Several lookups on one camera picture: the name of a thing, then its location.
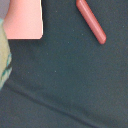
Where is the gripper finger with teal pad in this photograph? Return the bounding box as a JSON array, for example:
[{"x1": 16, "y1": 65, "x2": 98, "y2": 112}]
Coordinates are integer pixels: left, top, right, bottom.
[{"x1": 0, "y1": 19, "x2": 12, "y2": 90}]

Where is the red-brown toy sausage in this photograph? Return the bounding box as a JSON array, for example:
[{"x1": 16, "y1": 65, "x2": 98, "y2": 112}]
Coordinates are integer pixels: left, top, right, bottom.
[{"x1": 76, "y1": 0, "x2": 107, "y2": 44}]

